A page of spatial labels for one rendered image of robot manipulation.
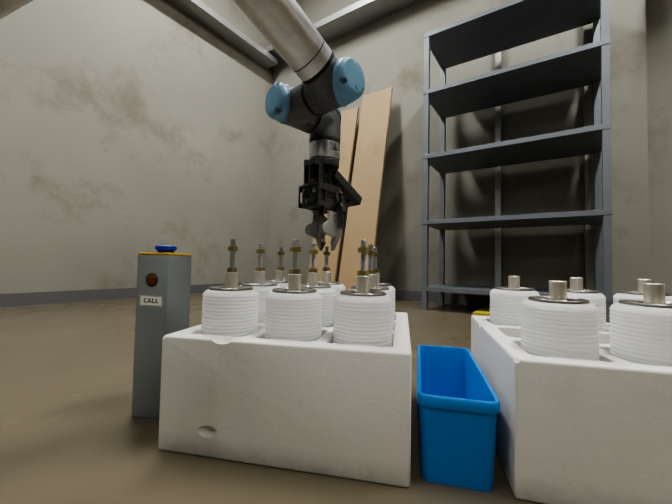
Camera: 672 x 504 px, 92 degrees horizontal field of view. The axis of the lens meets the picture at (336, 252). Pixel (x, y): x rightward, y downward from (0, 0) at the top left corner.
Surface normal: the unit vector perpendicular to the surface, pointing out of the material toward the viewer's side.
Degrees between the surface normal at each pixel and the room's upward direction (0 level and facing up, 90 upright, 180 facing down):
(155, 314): 90
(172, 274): 90
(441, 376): 88
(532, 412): 90
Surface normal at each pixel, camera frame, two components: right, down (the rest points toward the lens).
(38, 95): 0.83, 0.00
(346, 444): -0.20, -0.04
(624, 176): -0.56, -0.04
